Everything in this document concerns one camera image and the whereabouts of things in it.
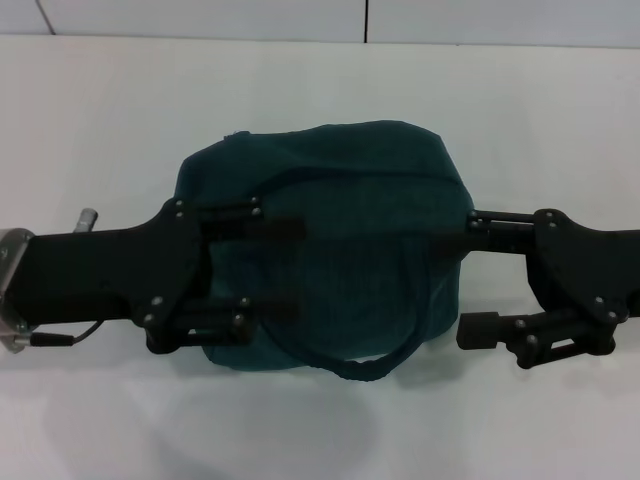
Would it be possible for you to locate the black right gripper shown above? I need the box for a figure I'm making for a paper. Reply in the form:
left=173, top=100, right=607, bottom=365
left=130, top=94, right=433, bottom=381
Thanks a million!
left=433, top=208, right=640, bottom=370

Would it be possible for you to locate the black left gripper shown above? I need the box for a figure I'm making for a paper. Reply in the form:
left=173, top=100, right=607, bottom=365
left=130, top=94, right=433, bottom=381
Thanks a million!
left=7, top=196, right=307, bottom=354

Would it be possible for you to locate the dark teal fabric lunch bag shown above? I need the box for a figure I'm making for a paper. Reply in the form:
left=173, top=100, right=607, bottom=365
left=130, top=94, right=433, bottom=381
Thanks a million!
left=177, top=119, right=475, bottom=385

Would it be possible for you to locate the grey left gripper cable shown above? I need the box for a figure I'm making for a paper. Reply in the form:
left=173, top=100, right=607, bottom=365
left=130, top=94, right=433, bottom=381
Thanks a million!
left=29, top=319, right=105, bottom=349

